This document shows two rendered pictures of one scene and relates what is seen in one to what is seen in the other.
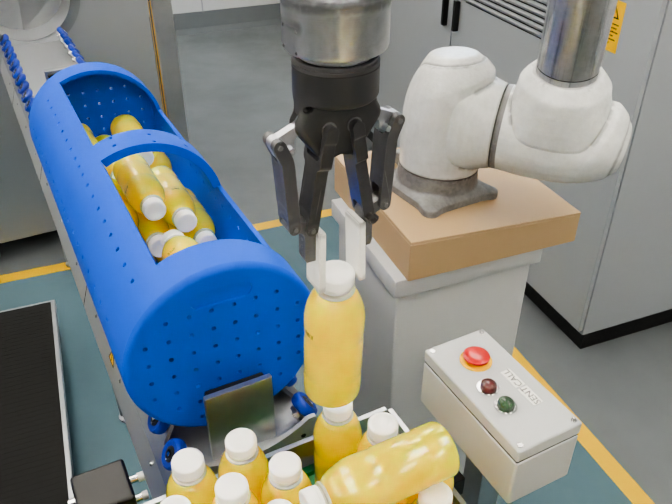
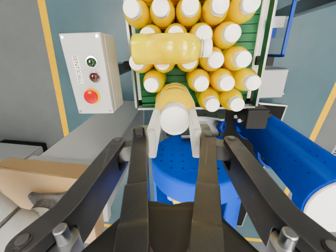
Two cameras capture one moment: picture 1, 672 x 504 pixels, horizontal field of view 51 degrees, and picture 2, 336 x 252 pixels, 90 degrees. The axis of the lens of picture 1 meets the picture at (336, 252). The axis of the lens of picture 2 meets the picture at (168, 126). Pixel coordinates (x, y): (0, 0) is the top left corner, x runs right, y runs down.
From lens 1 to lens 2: 0.55 m
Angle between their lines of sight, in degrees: 34
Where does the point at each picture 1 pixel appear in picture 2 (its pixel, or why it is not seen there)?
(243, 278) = (189, 177)
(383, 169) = (104, 169)
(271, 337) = (175, 151)
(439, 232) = (70, 181)
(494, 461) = (110, 48)
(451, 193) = (51, 201)
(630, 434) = (47, 109)
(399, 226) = not seen: hidden behind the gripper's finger
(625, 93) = not seen: outside the picture
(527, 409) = (82, 55)
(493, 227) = (41, 174)
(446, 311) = (86, 152)
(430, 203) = not seen: hidden behind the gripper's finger
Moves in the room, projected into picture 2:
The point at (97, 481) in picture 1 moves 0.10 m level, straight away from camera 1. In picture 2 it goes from (257, 122) to (252, 148)
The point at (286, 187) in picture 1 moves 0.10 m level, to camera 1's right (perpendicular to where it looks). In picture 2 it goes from (267, 176) to (104, 101)
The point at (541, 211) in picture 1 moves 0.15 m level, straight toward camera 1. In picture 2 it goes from (12, 175) to (30, 151)
